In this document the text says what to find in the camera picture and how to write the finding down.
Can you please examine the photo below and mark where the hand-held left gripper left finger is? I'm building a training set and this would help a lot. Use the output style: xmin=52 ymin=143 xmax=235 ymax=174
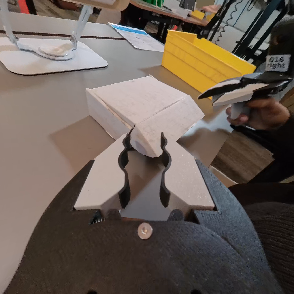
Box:
xmin=74 ymin=133 xmax=132 ymax=211

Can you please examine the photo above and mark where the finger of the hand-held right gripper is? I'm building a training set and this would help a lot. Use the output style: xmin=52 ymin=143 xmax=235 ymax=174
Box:
xmin=198 ymin=78 xmax=245 ymax=100
xmin=212 ymin=83 xmax=269 ymax=106

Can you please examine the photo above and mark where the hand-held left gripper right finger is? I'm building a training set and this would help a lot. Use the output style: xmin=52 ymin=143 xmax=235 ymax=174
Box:
xmin=159 ymin=132 xmax=215 ymax=215

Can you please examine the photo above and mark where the yellow plastic bin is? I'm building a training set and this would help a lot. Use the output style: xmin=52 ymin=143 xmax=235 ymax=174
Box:
xmin=161 ymin=29 xmax=256 ymax=100

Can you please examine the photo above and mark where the white cardboard mailer box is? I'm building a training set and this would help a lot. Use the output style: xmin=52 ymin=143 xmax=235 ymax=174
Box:
xmin=85 ymin=75 xmax=205 ymax=158

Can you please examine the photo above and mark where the person's right forearm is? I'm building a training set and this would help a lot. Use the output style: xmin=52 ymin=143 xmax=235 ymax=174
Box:
xmin=232 ymin=115 xmax=294 ymax=183

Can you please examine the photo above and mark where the person's right hand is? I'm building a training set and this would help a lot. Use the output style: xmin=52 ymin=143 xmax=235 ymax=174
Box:
xmin=226 ymin=100 xmax=291 ymax=130

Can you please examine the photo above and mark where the black metal rack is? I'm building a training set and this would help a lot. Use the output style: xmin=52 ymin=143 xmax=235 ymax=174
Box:
xmin=200 ymin=0 xmax=290 ymax=62

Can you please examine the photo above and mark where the background work table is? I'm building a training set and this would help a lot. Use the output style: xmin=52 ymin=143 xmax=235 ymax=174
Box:
xmin=130 ymin=0 xmax=209 ymax=27

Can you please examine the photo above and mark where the white leaflet with blue stripe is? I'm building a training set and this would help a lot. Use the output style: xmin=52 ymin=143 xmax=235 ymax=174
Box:
xmin=108 ymin=22 xmax=165 ymax=52

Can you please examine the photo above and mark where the person's dark clothing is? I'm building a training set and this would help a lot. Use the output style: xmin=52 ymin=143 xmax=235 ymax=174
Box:
xmin=230 ymin=183 xmax=294 ymax=294

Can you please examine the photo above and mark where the coiled cable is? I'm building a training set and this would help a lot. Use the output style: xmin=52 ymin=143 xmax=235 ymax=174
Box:
xmin=216 ymin=0 xmax=240 ymax=44

